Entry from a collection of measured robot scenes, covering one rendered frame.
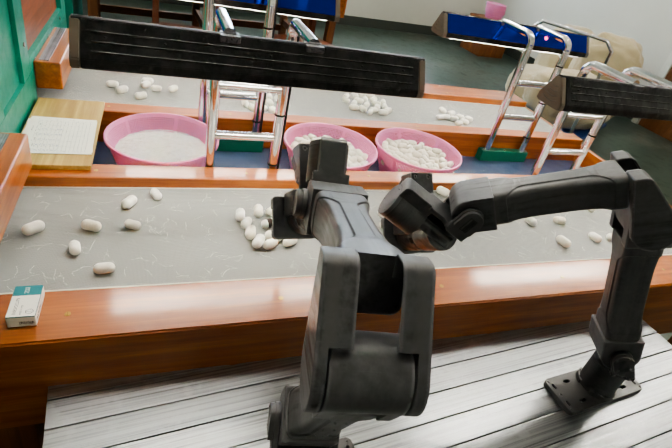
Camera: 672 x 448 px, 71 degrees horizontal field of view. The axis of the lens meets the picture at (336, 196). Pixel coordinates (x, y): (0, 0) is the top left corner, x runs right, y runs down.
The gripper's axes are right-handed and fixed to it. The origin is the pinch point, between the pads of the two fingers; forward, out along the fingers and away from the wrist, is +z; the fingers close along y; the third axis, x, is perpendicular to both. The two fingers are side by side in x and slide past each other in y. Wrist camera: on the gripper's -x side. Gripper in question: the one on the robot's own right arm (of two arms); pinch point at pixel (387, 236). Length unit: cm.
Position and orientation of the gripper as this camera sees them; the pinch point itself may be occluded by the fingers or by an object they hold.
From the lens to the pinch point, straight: 94.1
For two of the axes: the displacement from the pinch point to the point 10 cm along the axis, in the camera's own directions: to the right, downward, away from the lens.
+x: 0.3, 9.9, -1.1
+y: -9.4, -0.1, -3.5
